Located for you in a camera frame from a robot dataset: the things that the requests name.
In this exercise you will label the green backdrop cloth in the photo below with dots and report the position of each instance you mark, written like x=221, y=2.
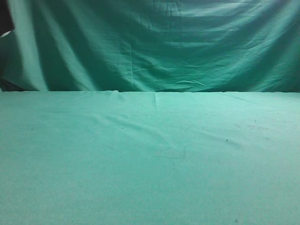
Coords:
x=152, y=45

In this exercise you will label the green table cloth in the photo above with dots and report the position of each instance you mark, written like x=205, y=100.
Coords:
x=146, y=158

